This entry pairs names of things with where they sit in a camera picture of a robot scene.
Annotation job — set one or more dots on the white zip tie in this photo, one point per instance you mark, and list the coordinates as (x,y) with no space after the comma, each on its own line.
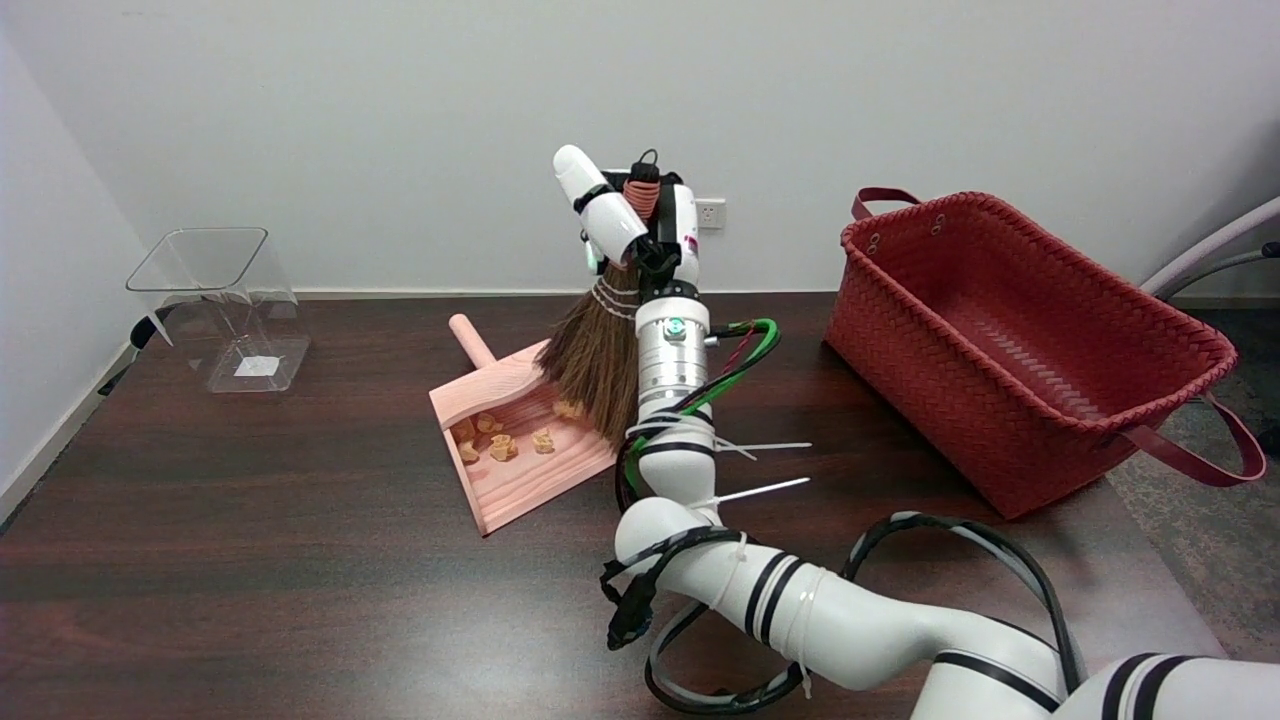
(765,490)
(775,446)

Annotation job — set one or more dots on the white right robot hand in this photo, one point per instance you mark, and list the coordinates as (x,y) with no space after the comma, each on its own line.
(615,220)

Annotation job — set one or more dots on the pale pink curved tube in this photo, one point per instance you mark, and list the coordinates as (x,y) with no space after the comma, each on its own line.
(1215,238)

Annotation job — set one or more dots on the clear plastic container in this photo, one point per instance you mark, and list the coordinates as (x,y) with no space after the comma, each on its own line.
(225,310)

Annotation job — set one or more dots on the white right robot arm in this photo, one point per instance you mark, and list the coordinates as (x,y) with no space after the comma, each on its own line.
(850,620)

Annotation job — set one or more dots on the grey curved tube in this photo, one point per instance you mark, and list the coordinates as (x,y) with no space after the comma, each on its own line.
(1230,262)

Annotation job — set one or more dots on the light wooden dustpan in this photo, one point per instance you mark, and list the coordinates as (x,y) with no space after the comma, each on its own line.
(520,480)

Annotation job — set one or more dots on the white wall socket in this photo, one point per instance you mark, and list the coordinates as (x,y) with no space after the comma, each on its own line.
(712,213)

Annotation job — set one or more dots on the red woven basket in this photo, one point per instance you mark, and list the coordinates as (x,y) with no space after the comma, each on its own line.
(1000,330)

